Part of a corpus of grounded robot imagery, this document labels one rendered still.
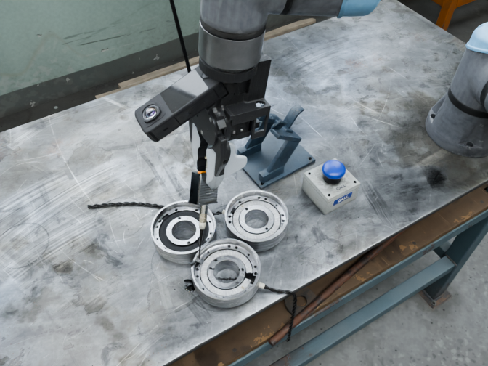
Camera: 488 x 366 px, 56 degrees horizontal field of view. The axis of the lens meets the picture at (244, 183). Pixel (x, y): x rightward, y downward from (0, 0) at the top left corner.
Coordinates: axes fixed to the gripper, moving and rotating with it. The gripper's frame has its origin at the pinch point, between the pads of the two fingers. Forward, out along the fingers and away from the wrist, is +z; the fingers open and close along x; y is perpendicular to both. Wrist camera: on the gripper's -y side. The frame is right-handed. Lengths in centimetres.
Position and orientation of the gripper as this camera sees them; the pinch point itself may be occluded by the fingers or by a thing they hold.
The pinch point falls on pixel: (203, 176)
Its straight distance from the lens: 68.8
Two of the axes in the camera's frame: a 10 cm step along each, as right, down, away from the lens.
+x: -5.0, -6.7, 5.5
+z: -1.2, 6.8, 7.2
